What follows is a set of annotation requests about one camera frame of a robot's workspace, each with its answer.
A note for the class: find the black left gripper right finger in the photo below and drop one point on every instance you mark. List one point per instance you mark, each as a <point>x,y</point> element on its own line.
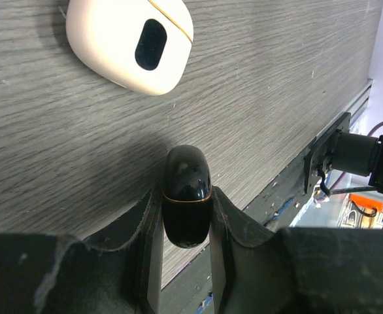
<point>292,270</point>

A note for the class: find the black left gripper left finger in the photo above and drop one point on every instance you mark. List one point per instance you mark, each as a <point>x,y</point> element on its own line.
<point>115,270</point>

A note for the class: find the black earbud charging case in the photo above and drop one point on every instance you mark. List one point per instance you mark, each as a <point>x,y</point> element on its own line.
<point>187,196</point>

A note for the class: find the beige earbud charging case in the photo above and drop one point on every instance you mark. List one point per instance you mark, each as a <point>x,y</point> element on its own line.
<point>143,46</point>

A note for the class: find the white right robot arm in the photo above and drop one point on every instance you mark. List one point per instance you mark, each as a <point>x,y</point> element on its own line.
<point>359,155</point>

